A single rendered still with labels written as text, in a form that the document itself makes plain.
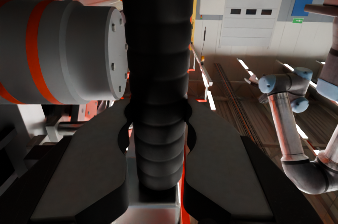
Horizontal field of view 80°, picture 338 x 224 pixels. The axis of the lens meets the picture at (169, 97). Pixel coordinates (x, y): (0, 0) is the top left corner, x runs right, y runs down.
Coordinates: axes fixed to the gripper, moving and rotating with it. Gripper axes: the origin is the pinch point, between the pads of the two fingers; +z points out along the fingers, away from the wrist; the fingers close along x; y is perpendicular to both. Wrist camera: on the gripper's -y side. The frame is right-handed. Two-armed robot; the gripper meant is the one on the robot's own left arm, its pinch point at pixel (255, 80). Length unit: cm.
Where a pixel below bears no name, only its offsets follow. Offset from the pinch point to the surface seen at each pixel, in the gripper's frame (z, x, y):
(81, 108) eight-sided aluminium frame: -51, 88, 8
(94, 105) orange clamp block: -43, 86, 5
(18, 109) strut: -69, 93, 19
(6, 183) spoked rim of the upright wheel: -67, 98, 1
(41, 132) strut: -66, 92, 12
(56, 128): -66, 89, 13
